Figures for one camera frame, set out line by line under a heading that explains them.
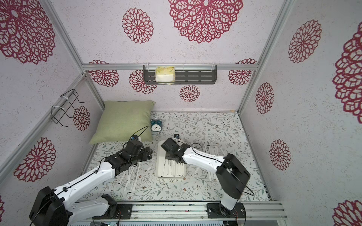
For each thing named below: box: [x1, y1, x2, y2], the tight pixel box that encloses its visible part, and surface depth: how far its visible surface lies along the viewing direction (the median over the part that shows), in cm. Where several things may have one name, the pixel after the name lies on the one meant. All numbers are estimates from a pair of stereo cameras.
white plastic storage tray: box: [156, 140, 187, 178], surface depth 90 cm
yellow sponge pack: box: [154, 66, 176, 82], surface depth 92 cm
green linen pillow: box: [88, 100, 156, 145], surface depth 102 cm
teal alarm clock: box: [150, 119, 163, 132], surface depth 106 cm
